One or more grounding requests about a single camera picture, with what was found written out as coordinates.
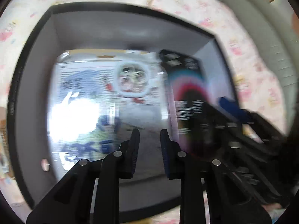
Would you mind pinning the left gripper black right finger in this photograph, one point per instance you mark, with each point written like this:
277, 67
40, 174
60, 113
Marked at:
179, 165

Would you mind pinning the black box with colour ring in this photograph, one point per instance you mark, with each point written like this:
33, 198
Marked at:
191, 118

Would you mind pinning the cartoon print plastic package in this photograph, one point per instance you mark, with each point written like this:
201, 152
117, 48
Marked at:
88, 119

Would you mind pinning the pink cartoon bed sheet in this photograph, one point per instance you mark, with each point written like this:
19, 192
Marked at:
257, 87

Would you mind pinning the white ring cartoon badge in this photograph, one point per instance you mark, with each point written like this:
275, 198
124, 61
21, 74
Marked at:
131, 79

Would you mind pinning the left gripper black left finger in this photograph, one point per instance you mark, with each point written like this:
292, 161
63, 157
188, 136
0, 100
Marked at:
120, 164

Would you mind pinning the black open storage box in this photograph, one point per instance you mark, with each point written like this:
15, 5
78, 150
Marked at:
91, 25

